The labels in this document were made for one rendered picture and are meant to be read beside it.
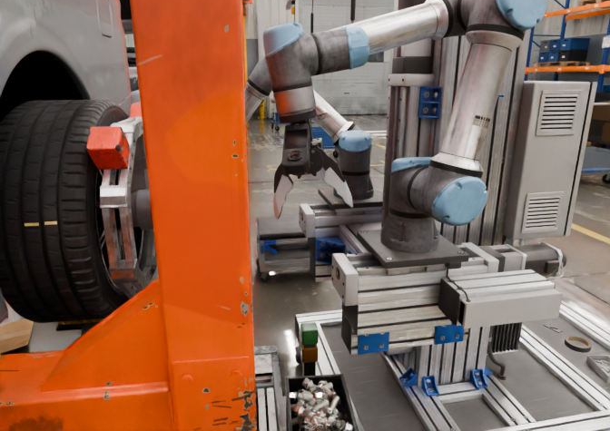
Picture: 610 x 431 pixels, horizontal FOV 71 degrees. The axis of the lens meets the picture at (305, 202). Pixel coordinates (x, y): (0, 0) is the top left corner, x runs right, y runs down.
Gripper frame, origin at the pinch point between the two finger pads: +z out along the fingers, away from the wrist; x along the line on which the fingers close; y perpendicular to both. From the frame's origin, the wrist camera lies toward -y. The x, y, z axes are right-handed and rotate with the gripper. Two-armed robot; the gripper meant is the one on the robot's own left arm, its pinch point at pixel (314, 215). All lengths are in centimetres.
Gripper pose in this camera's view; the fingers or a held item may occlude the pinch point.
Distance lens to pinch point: 84.8
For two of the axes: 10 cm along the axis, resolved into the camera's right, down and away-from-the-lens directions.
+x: -9.8, 1.5, 1.2
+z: 1.8, 9.4, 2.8
